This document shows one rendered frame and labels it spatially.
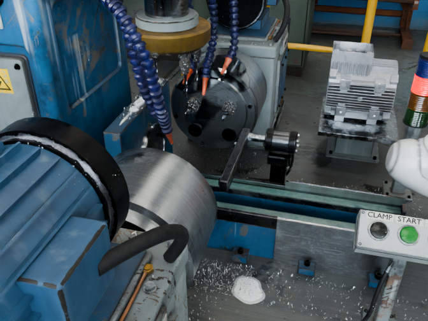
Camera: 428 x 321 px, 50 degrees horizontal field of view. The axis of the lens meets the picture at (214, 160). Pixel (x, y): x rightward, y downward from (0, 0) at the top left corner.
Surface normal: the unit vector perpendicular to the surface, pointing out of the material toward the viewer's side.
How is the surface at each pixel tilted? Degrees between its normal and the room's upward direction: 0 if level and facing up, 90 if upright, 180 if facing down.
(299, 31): 90
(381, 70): 88
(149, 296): 0
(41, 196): 41
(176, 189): 35
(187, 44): 90
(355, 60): 90
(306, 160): 0
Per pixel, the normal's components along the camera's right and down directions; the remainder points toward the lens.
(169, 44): 0.10, 0.53
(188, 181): 0.61, -0.57
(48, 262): 0.00, -0.84
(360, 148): -0.25, 0.51
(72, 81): 0.97, 0.14
